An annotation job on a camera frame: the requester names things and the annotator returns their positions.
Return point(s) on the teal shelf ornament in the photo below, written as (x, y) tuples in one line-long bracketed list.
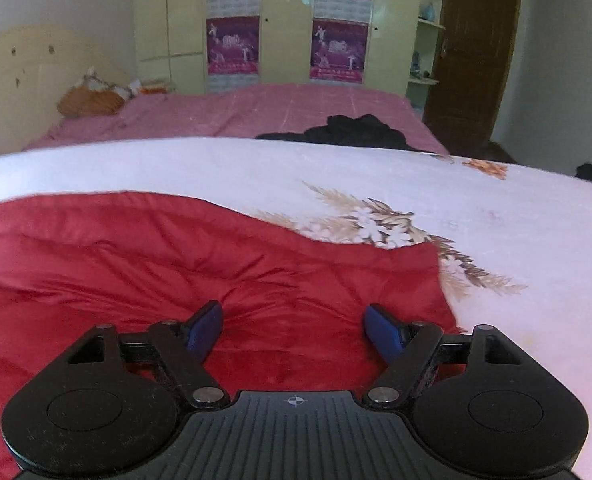
[(416, 64)]

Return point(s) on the cream wardrobe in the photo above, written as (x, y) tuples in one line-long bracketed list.
[(286, 25)]

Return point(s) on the pale blue shelf ornament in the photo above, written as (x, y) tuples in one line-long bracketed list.
[(428, 10)]

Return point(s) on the dark cloth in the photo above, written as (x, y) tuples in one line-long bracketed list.
[(356, 130)]

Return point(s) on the pink bed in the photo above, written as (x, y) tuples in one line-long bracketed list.
[(276, 110)]

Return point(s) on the white floral blanket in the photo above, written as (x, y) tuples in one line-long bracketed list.
[(501, 220)]

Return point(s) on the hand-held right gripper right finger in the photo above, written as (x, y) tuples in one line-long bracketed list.
[(383, 332)]

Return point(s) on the cream arched headboard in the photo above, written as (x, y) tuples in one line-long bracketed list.
[(26, 70)]

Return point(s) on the cream corner shelf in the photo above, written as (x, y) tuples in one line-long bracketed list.
[(426, 40)]

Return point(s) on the red down jacket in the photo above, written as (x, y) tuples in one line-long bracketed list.
[(126, 260)]

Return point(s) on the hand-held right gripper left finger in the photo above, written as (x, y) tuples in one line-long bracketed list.
[(206, 327)]

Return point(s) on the brown wooden door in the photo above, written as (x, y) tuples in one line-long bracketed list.
[(476, 50)]

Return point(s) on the orange striped bag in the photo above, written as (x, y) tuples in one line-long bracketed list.
[(88, 100)]

